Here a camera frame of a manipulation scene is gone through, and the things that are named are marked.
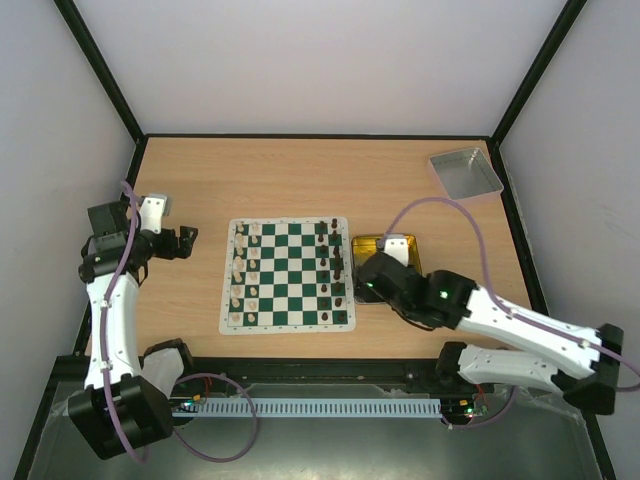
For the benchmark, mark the green white chess board mat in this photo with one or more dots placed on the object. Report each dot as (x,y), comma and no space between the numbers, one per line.
(288,275)

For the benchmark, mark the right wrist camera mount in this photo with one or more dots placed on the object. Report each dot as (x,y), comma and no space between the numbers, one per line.
(397,247)

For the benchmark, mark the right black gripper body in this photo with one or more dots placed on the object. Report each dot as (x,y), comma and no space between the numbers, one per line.
(367,270)

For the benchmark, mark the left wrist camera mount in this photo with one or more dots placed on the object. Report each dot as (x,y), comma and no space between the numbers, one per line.
(153,209)

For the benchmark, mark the silver square metal tin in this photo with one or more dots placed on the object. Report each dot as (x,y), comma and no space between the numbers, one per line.
(465,175)

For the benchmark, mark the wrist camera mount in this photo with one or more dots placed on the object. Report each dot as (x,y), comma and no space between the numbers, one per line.
(153,209)
(397,247)

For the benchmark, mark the black aluminium frame rail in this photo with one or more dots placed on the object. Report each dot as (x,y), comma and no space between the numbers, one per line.
(431,376)

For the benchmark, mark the white slotted cable duct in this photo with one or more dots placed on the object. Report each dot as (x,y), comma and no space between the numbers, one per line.
(312,408)

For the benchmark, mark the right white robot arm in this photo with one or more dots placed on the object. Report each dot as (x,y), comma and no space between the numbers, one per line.
(575,362)

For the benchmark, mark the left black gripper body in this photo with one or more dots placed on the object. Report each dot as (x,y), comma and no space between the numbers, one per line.
(169,251)

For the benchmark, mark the gold metal tin tray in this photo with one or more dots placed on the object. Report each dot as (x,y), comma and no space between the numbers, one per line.
(362,248)

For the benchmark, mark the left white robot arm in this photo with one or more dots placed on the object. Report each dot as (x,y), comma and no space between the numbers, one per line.
(125,401)

